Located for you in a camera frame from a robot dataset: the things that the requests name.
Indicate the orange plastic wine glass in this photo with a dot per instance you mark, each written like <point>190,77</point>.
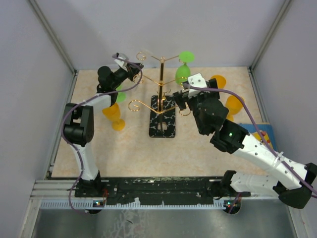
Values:
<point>113,114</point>
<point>234,106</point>
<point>221,81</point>

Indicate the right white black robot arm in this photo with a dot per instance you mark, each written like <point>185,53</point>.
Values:
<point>289,181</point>

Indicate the green plastic wine glass front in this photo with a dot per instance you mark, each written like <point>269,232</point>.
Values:
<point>183,72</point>

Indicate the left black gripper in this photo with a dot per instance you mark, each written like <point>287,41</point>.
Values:
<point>132,70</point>

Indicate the orange plastic wine glass back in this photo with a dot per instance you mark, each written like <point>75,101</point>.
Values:
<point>221,81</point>

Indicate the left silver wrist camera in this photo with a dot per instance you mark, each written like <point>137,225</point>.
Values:
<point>120,59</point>

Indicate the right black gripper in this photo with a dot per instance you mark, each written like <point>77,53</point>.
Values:
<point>181,98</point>

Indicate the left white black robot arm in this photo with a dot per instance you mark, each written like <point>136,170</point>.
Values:
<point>77,128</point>

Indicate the orange plastic wine glass left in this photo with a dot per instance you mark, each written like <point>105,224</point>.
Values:
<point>113,114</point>

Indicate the orange plastic wine glass right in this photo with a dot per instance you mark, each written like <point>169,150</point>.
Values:
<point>234,106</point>

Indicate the blue yellow picture board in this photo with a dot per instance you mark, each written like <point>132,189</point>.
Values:
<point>266,131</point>

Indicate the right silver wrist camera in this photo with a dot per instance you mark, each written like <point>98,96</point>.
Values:
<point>195,80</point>

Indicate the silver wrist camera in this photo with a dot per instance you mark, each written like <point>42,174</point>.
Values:
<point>120,59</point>
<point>195,80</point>

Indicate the green plastic wine glass back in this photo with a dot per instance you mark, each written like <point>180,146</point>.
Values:
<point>121,96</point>

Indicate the gold wine glass rack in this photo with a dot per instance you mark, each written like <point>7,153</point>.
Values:
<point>162,122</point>

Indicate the green plastic wine glass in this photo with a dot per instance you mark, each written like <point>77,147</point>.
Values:
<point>183,72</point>
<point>121,96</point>

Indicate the black mounting rail base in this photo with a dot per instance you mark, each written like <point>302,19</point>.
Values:
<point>156,191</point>

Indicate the clear wine glass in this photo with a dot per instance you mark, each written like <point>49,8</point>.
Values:
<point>143,54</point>

